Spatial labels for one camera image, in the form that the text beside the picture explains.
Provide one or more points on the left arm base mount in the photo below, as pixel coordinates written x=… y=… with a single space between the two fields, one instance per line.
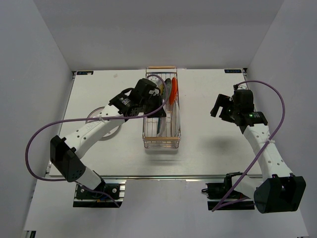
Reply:
x=111 y=197

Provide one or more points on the teal patterned plate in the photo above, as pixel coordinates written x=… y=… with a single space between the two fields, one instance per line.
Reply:
x=168 y=87

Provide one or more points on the white plate teal rim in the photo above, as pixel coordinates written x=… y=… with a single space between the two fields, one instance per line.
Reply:
x=161 y=126

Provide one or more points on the orange plate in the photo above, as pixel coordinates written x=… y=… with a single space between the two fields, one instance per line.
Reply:
x=174 y=90

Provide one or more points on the metal wire dish rack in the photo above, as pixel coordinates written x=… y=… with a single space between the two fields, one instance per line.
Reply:
x=167 y=141

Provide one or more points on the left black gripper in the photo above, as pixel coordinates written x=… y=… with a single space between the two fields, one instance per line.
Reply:
x=160 y=113

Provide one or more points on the blue table label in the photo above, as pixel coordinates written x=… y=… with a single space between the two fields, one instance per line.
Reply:
x=233 y=71
x=84 y=72

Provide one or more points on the right blue table label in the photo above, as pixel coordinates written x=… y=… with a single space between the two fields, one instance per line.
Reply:
x=233 y=71

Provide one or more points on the plain white plate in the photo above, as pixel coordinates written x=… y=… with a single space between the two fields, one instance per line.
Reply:
x=175 y=124

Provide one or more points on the left blue table label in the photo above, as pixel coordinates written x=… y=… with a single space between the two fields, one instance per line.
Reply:
x=84 y=72

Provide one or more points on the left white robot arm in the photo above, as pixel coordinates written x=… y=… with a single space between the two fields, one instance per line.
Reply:
x=66 y=153

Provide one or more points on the yellow patterned plate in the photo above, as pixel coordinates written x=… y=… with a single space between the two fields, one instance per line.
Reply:
x=164 y=90

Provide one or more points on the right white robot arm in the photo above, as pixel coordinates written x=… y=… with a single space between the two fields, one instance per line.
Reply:
x=280 y=190

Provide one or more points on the white plate red lettering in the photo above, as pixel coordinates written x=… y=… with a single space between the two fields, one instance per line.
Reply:
x=94 y=114

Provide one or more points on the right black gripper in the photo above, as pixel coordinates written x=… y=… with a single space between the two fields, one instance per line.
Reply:
x=222 y=100

